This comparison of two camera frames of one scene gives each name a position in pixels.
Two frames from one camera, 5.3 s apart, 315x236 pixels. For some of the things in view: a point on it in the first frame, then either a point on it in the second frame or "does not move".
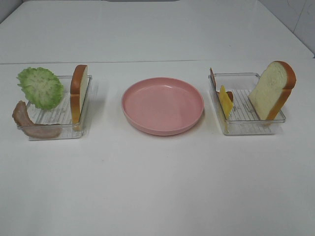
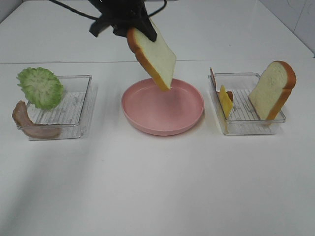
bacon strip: (21, 117) does not move
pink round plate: (162, 106) does not move
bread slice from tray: (78, 81) to (158, 57)
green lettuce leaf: (40, 87) does not move
